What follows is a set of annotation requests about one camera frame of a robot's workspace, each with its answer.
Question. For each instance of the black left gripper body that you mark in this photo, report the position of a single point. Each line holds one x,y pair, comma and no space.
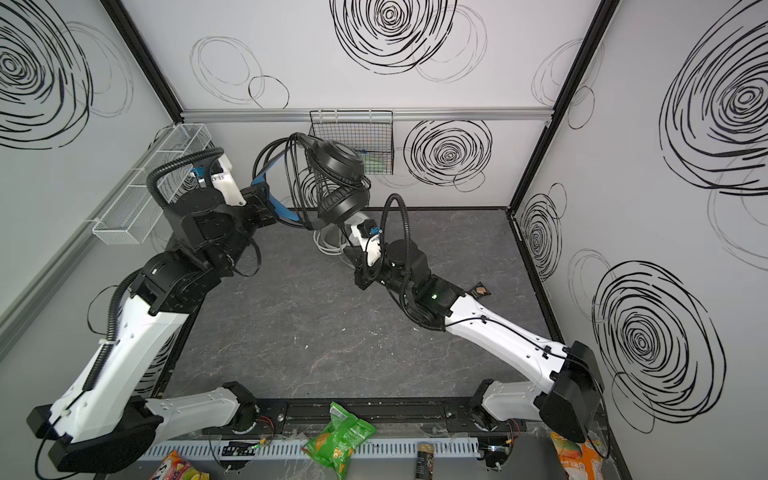
261,204

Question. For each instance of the black blue headphones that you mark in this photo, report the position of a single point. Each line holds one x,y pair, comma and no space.
326,180

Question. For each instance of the white headphones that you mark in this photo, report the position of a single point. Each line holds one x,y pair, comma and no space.
332,240

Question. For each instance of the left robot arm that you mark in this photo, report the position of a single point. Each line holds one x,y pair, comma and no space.
102,424

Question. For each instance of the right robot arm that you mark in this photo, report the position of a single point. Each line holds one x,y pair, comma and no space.
563,387

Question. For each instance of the small dark packet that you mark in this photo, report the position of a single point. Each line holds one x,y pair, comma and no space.
479,291

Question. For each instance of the green snack bag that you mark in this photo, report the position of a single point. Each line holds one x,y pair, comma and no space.
338,441

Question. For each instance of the dark can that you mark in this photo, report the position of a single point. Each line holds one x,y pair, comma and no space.
424,461

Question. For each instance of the colourful snack packet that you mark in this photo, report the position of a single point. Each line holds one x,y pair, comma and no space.
175,467

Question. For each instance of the orange snack bag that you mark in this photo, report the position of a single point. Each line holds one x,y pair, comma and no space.
579,461

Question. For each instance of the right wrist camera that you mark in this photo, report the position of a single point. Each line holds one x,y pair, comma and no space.
368,235

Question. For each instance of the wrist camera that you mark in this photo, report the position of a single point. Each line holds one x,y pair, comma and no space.
368,235
222,180

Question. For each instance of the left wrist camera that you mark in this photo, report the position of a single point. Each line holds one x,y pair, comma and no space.
222,180

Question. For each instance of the aluminium wall rail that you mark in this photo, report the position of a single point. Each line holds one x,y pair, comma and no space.
292,115

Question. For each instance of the black wire basket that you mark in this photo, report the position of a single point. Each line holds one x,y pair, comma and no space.
369,132

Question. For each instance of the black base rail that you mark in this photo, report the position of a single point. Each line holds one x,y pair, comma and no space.
453,414

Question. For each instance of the white slotted cable duct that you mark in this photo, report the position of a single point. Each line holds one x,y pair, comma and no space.
374,448

